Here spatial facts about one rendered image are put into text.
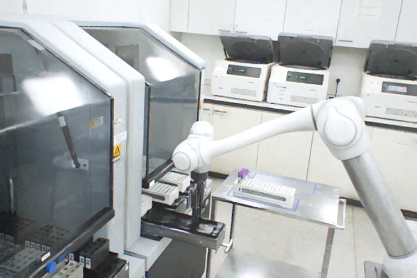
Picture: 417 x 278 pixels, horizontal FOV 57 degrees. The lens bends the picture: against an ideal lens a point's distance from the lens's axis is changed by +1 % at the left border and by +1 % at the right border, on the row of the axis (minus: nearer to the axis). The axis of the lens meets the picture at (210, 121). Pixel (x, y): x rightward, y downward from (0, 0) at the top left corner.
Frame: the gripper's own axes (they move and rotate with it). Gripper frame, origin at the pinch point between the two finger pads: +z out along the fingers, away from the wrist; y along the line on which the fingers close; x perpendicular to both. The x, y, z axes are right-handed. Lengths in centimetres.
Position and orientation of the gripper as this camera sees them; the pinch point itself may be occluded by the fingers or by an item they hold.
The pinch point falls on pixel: (196, 212)
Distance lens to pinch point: 174.9
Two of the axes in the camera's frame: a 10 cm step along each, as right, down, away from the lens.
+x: 9.5, 1.5, -2.9
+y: -3.1, 2.3, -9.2
